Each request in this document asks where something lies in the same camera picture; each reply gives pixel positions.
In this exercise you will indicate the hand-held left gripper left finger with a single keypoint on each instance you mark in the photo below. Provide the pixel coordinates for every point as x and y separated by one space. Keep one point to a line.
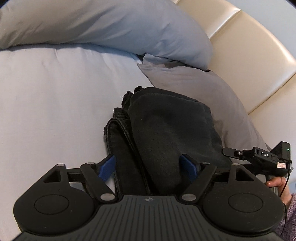
107 168

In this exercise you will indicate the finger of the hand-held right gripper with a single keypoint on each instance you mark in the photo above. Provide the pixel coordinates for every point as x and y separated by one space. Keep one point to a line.
233 153

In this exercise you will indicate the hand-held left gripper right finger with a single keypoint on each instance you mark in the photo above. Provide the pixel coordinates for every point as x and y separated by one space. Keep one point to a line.
188 168

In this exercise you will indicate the black jeans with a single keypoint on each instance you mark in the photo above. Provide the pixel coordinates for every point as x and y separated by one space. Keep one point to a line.
120 143

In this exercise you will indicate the black sweatshirt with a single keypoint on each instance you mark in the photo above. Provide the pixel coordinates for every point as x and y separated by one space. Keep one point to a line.
173 129

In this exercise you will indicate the person's right forearm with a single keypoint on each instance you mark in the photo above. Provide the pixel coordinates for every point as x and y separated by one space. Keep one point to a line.
290 220

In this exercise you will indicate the person's right hand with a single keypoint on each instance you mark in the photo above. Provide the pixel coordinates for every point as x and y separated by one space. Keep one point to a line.
284 185

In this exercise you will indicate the grey pillow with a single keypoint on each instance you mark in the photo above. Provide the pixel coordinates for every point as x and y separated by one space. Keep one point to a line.
219 97
104 23

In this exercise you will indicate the cream padded headboard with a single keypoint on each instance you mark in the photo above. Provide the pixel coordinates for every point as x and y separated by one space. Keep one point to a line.
254 58

